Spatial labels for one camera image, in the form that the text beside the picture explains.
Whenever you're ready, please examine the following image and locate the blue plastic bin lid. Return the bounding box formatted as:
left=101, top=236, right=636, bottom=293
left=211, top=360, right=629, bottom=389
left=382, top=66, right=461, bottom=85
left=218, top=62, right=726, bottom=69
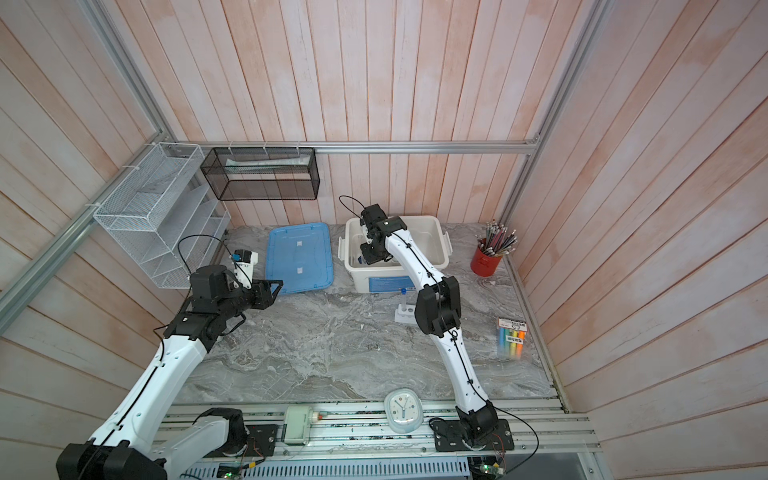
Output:
left=265, top=223, right=334, bottom=296

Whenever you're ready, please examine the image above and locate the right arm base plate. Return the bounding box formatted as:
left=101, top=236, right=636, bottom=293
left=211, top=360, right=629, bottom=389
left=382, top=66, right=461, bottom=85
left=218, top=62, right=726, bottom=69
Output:
left=428, top=417, right=515, bottom=452

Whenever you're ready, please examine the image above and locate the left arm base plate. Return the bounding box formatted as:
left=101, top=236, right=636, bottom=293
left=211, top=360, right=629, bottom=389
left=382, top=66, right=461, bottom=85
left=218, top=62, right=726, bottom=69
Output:
left=245, top=424, right=279, bottom=459

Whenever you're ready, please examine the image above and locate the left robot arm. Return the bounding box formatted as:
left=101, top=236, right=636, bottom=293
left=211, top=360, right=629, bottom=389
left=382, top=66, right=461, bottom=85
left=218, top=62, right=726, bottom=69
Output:
left=56, top=265, right=283, bottom=479

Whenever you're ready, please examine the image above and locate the white wire mesh shelf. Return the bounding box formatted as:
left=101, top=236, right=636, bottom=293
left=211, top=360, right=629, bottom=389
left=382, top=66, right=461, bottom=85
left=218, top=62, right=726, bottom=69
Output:
left=94, top=143, right=231, bottom=290

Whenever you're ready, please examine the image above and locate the white test tube rack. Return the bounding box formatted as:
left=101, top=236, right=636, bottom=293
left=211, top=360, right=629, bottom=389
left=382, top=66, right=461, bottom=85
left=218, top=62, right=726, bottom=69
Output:
left=394, top=304, right=417, bottom=326

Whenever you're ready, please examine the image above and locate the white plastic storage bin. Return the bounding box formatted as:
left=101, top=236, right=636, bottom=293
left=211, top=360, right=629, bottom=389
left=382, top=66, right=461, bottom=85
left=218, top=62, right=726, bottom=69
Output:
left=338, top=216, right=453, bottom=293

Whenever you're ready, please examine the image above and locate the pack of colored markers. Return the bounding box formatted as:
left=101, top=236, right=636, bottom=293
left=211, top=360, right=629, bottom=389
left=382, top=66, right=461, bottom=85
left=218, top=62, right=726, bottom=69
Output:
left=497, top=317, right=528, bottom=360

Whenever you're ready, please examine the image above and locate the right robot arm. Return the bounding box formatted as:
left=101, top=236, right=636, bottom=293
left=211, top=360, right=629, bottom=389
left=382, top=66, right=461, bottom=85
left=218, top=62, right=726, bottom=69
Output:
left=360, top=204, right=498, bottom=447

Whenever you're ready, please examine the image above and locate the red pencil cup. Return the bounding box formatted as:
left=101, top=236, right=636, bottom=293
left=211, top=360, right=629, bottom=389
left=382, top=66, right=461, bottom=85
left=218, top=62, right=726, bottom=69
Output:
left=470, top=245, right=502, bottom=277

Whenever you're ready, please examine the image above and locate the black mesh wall basket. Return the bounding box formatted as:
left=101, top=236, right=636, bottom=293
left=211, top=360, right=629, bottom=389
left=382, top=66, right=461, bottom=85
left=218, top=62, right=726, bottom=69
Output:
left=201, top=146, right=321, bottom=201

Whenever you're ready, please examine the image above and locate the bundle of pencils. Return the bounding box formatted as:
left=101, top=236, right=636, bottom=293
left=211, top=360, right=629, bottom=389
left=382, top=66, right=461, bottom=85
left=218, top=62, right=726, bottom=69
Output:
left=478, top=220, right=518, bottom=257

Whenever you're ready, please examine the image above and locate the white analog clock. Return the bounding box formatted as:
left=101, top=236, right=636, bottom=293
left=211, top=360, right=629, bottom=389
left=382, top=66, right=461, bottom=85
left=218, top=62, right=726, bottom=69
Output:
left=384, top=388, right=423, bottom=434

